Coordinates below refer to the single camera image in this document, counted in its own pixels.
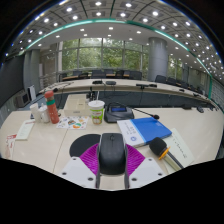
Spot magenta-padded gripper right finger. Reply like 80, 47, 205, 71
123, 143, 167, 190

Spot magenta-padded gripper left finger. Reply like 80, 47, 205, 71
60, 143, 102, 190

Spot black computer mouse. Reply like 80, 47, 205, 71
96, 132, 128, 176

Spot black mouse pad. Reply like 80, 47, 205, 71
68, 133, 102, 158

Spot blue and white book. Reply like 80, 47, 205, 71
116, 116, 173, 148

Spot pale green booklet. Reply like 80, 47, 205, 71
163, 127, 195, 174

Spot colourful sticker sheet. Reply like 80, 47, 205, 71
55, 115, 90, 130

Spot paper cup with green print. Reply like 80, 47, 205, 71
88, 99, 106, 126

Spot black gooseneck microphone console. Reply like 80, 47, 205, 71
103, 101, 160, 124

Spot white cup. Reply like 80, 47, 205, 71
38, 103, 51, 124
29, 102, 42, 124

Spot white cardboard box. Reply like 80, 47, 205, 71
62, 94, 92, 117

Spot red bottle with green band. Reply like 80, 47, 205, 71
43, 90, 60, 125

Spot red and white leaflet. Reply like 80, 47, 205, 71
3, 133, 18, 160

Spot black desk microphone unit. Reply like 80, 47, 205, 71
135, 83, 158, 89

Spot grey monitor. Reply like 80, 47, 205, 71
14, 91, 32, 108

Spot row of dark office chairs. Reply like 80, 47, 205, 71
59, 68, 208, 96

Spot ceiling lights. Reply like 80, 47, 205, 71
4, 0, 224, 81

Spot microphone with orange ring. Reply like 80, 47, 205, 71
148, 136, 185, 172

